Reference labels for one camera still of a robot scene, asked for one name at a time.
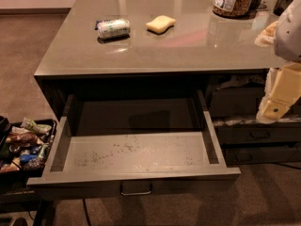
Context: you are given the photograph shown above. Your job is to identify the grey drawer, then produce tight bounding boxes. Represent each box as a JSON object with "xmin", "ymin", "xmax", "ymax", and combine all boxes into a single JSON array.
[
  {"xmin": 215, "ymin": 123, "xmax": 301, "ymax": 145},
  {"xmin": 224, "ymin": 146, "xmax": 301, "ymax": 165},
  {"xmin": 209, "ymin": 88, "xmax": 264, "ymax": 117},
  {"xmin": 28, "ymin": 91, "xmax": 241, "ymax": 201}
]

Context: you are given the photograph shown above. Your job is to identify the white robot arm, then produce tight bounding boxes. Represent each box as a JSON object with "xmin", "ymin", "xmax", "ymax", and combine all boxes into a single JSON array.
[{"xmin": 255, "ymin": 0, "xmax": 301, "ymax": 124}]

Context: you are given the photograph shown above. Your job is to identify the grey cabinet counter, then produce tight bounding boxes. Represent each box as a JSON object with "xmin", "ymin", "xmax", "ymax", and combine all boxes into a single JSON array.
[{"xmin": 35, "ymin": 0, "xmax": 284, "ymax": 115}]

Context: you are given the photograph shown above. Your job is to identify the yellow sponge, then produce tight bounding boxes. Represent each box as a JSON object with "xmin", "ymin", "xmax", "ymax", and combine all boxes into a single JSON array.
[{"xmin": 146, "ymin": 15, "xmax": 176, "ymax": 34}]

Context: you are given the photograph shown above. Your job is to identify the green white soda can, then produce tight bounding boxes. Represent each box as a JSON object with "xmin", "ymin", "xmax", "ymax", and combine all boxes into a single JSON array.
[{"xmin": 95, "ymin": 18, "xmax": 130, "ymax": 40}]

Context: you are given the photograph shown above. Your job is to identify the green snack packet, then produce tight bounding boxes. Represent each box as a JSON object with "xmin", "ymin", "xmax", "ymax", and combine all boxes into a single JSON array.
[{"xmin": 21, "ymin": 118, "xmax": 52, "ymax": 135}]

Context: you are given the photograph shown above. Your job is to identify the black snack tray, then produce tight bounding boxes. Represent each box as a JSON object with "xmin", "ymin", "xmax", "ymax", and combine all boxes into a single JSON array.
[{"xmin": 0, "ymin": 119, "xmax": 56, "ymax": 180}]

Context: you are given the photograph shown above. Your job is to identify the large jar of nuts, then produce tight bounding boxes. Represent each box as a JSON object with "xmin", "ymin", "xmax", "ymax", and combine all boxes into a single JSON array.
[{"xmin": 213, "ymin": 0, "xmax": 252, "ymax": 18}]

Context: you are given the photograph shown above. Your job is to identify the brown snack packet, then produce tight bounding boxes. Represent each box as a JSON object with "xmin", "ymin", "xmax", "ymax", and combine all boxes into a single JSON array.
[{"xmin": 6, "ymin": 132, "xmax": 38, "ymax": 144}]

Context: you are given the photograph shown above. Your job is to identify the blue snack packet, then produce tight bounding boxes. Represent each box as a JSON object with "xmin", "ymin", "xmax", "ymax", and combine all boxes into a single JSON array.
[{"xmin": 20, "ymin": 154, "xmax": 38, "ymax": 164}]

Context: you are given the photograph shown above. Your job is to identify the silver drawer handle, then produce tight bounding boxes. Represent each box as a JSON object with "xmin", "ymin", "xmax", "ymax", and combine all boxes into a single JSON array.
[{"xmin": 119, "ymin": 181, "xmax": 152, "ymax": 196}]

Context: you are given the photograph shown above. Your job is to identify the black power cable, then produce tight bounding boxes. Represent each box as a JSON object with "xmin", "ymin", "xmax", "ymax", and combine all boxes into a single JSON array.
[{"xmin": 82, "ymin": 199, "xmax": 92, "ymax": 226}]

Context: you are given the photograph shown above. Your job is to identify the black cart frame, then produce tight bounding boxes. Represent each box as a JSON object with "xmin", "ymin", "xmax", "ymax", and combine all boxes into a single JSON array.
[{"xmin": 0, "ymin": 117, "xmax": 50, "ymax": 226}]

